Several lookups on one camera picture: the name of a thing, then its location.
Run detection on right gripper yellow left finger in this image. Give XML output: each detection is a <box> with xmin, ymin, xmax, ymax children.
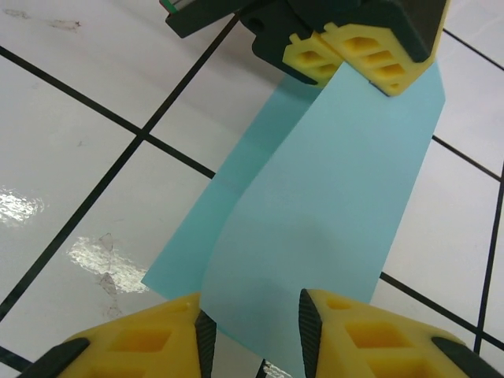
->
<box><xmin>23</xmin><ymin>291</ymin><xmax>217</xmax><ymax>378</ymax></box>

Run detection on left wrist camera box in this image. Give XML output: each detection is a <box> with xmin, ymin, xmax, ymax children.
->
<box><xmin>159</xmin><ymin>0</ymin><xmax>239</xmax><ymax>39</ymax></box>

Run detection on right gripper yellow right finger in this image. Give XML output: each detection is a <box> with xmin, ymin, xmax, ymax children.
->
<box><xmin>298</xmin><ymin>287</ymin><xmax>503</xmax><ymax>378</ymax></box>

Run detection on turquoise cloth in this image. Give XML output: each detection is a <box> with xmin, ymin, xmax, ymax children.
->
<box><xmin>140</xmin><ymin>62</ymin><xmax>447</xmax><ymax>378</ymax></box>

